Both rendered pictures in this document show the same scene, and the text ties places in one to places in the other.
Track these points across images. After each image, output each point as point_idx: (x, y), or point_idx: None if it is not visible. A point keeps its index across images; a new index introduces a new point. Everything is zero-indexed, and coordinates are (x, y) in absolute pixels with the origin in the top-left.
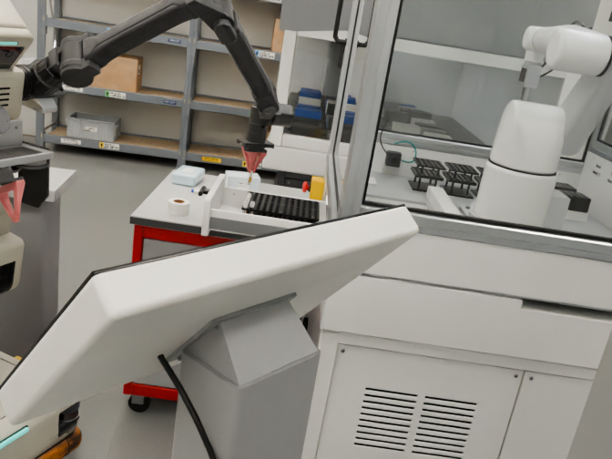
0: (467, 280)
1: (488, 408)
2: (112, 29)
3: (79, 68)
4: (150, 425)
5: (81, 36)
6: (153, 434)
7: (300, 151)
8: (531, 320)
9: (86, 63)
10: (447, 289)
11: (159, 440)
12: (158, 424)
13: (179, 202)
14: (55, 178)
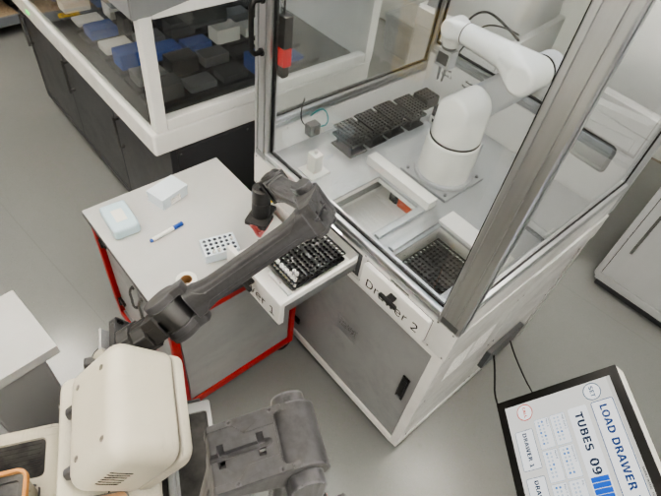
0: (516, 286)
1: (502, 319)
2: (221, 279)
3: (199, 328)
4: (215, 408)
5: (170, 293)
6: (225, 413)
7: (187, 126)
8: (535, 278)
9: (203, 319)
10: (506, 297)
11: (234, 414)
12: (219, 403)
13: (184, 278)
14: (22, 324)
